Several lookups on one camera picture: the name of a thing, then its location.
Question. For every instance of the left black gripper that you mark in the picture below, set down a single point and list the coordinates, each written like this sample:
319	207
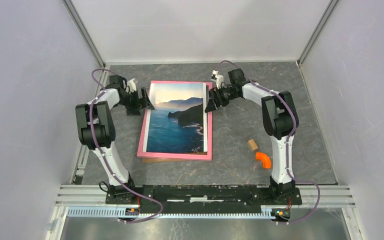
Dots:
146	104

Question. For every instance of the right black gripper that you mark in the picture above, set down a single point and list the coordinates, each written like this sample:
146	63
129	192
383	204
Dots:
215	93

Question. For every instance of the seascape photo print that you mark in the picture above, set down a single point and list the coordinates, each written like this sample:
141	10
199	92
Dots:
175	116

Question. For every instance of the pink wooden photo frame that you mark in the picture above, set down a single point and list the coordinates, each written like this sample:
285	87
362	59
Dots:
175	155

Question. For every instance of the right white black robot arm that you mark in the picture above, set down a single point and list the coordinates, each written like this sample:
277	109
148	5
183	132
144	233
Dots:
279	115

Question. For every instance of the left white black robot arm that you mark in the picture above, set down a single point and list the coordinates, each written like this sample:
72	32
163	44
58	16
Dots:
96	130

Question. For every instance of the small wooden block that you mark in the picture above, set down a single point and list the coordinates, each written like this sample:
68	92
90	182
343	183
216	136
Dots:
252	145

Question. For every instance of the orange curved pipe piece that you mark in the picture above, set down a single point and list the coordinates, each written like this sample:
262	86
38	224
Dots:
264	159

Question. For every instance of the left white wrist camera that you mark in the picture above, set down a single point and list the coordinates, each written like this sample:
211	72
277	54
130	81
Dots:
131	85

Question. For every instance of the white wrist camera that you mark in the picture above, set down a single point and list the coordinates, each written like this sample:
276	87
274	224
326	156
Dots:
217	78
131	85

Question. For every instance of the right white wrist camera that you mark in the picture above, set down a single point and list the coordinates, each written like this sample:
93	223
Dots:
217	78

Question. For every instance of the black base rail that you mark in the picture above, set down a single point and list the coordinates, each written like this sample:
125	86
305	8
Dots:
207	199

